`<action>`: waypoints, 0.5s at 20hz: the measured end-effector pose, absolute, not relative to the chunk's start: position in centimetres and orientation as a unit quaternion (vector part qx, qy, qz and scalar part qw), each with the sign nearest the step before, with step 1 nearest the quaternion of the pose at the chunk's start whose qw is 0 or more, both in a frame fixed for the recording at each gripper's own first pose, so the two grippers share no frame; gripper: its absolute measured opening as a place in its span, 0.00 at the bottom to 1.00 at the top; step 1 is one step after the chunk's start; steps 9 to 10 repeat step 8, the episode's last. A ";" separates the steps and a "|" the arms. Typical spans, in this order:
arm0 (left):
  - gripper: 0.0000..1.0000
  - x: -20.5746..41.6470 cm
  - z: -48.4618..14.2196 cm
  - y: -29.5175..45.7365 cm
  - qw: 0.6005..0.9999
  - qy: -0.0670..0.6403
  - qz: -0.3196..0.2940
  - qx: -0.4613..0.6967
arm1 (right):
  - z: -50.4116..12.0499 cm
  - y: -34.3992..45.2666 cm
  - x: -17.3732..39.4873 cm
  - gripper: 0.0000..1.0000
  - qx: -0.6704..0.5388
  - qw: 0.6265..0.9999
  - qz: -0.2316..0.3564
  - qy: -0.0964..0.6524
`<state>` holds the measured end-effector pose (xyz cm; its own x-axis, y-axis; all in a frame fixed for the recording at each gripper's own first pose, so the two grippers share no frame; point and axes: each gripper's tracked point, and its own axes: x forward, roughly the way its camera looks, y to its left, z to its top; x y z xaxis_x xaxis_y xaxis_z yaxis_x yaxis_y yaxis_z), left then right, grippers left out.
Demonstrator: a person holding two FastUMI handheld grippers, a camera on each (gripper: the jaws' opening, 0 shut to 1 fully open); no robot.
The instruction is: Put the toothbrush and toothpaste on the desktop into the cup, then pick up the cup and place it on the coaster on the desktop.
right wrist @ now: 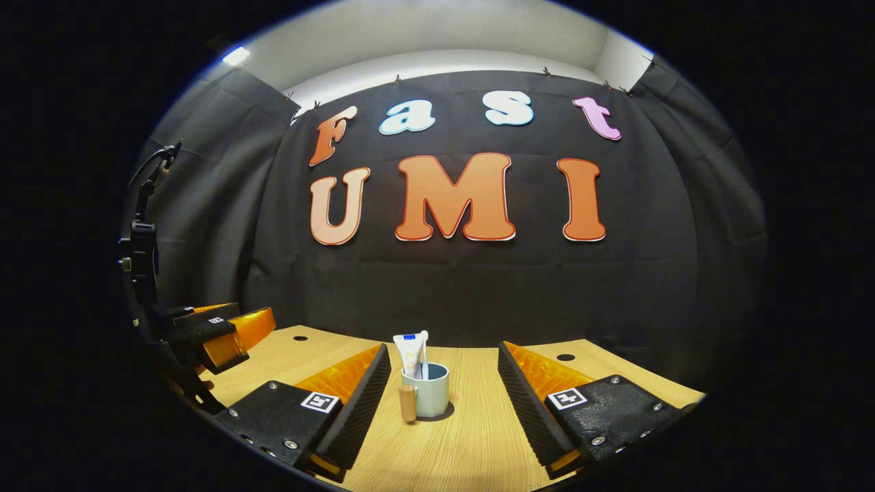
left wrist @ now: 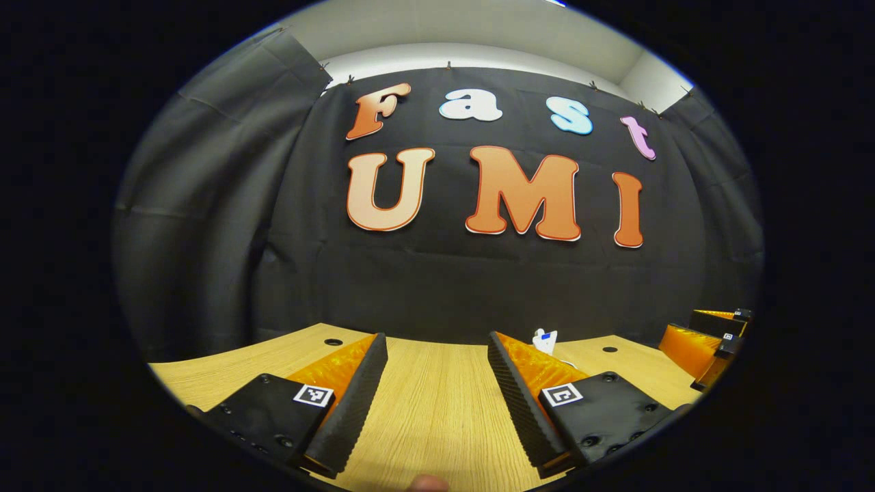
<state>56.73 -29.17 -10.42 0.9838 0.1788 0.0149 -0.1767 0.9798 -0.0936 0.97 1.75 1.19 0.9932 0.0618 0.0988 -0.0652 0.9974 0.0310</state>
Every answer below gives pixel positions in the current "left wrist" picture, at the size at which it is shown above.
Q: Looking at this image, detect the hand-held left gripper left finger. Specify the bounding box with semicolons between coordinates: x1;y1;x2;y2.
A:
186;333;388;479

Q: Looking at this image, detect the wooden desktop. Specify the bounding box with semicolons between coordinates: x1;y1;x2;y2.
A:
149;323;705;492

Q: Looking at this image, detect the black backdrop cloth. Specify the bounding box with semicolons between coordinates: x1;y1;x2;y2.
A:
113;27;765;363

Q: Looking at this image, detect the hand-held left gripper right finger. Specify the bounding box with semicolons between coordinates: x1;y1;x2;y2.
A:
487;332;677;479

